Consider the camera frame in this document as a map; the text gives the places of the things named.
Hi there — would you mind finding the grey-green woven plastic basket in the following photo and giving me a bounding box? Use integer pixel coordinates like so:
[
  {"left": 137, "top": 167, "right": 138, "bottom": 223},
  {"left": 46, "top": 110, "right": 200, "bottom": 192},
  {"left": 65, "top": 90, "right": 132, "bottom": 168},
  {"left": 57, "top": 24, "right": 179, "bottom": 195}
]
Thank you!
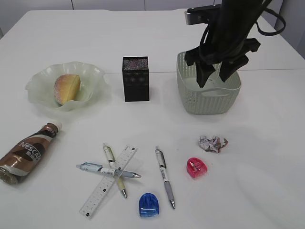
[{"left": 176, "top": 52, "right": 242, "bottom": 115}]

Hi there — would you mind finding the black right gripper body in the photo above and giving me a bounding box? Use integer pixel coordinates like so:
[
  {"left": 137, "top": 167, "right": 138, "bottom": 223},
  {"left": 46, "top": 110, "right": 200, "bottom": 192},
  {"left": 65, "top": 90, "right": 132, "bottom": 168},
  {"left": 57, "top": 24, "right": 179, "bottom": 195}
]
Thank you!
[{"left": 185, "top": 21, "right": 260, "bottom": 66}]

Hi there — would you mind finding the blue pencil sharpener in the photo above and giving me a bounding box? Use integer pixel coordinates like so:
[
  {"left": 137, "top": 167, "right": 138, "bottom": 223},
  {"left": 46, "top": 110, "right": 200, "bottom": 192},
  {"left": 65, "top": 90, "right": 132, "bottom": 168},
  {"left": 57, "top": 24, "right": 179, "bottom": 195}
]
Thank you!
[{"left": 139, "top": 193, "right": 160, "bottom": 218}]

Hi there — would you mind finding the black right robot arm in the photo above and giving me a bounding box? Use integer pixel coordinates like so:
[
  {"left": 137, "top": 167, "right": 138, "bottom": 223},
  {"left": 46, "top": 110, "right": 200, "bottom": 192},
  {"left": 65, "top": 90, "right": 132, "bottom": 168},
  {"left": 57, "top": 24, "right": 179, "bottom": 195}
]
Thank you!
[{"left": 184, "top": 0, "right": 265, "bottom": 87}]

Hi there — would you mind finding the pale green wavy glass plate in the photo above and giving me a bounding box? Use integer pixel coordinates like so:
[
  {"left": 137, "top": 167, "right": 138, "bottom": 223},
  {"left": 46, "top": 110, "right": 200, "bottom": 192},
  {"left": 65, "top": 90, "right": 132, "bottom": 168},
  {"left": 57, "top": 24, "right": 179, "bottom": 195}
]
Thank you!
[{"left": 25, "top": 62, "right": 110, "bottom": 112}]

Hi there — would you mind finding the white grey mechanical pen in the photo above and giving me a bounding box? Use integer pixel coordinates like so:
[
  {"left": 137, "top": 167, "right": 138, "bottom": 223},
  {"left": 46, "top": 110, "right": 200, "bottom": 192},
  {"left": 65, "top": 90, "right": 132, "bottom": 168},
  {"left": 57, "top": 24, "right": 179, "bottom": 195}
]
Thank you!
[{"left": 155, "top": 146, "right": 176, "bottom": 209}]

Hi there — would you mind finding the red pencil sharpener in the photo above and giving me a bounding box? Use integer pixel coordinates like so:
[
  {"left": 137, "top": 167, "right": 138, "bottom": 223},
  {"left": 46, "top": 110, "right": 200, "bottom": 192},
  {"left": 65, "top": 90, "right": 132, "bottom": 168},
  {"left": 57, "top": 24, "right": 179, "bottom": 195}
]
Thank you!
[{"left": 186, "top": 157, "right": 208, "bottom": 178}]

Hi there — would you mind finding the brown Nescafe coffee bottle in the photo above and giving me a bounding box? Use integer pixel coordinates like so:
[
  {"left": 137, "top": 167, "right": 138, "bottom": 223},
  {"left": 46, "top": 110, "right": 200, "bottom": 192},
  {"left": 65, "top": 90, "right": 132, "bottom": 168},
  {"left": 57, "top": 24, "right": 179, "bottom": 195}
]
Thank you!
[{"left": 0, "top": 121, "right": 62, "bottom": 185}]

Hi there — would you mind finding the transparent plastic ruler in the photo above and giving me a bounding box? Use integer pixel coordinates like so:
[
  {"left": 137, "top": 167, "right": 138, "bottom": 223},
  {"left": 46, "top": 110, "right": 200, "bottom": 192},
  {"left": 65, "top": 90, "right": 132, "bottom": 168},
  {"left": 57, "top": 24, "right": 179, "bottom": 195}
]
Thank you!
[{"left": 80, "top": 145, "right": 138, "bottom": 219}]

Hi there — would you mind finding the blue-grey ballpoint pen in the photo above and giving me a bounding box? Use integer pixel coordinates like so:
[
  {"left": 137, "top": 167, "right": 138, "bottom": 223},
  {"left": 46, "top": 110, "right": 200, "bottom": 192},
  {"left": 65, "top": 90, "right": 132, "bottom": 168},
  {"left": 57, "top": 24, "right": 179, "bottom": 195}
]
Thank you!
[{"left": 76, "top": 162, "right": 142, "bottom": 178}]

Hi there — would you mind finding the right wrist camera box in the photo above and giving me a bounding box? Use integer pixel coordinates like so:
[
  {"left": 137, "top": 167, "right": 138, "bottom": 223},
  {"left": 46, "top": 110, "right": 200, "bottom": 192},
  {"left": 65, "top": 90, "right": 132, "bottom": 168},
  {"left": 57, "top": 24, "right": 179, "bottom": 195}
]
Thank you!
[{"left": 184, "top": 4, "right": 221, "bottom": 25}]

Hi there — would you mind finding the paper ball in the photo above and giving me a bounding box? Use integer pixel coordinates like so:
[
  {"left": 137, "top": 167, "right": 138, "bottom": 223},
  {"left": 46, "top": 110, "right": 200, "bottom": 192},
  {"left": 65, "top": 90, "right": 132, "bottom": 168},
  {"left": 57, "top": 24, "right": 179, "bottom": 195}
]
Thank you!
[{"left": 198, "top": 136, "right": 228, "bottom": 153}]

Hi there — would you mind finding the cream yellow ballpoint pen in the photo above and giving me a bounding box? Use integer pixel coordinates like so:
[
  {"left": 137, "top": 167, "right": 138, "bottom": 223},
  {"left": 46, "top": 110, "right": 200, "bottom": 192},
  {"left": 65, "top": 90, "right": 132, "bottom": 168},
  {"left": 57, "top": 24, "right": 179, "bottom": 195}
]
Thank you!
[{"left": 102, "top": 143, "right": 129, "bottom": 199}]

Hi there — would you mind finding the black mesh pen holder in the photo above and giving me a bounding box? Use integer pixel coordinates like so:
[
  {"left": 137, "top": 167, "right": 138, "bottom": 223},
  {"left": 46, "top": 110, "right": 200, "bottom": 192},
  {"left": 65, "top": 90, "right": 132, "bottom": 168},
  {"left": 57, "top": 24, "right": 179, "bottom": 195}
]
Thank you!
[{"left": 122, "top": 56, "right": 150, "bottom": 102}]

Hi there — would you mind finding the yellow bread roll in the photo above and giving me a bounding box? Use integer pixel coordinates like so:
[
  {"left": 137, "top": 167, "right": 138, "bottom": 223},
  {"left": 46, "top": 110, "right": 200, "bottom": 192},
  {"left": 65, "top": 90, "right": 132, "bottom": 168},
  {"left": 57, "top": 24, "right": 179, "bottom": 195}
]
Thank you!
[{"left": 54, "top": 74, "right": 81, "bottom": 105}]

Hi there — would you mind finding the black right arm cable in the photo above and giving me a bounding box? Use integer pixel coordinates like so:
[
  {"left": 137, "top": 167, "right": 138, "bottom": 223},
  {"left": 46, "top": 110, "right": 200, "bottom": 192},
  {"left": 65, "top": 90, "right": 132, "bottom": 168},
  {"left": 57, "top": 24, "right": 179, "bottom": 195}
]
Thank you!
[{"left": 199, "top": 0, "right": 286, "bottom": 60}]

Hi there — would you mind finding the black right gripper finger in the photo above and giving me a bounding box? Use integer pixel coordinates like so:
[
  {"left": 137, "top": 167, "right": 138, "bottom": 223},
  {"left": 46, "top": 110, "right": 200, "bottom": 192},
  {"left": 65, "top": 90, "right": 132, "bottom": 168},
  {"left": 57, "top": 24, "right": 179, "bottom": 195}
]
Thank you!
[
  {"left": 219, "top": 61, "right": 248, "bottom": 83},
  {"left": 196, "top": 61, "right": 215, "bottom": 87}
]

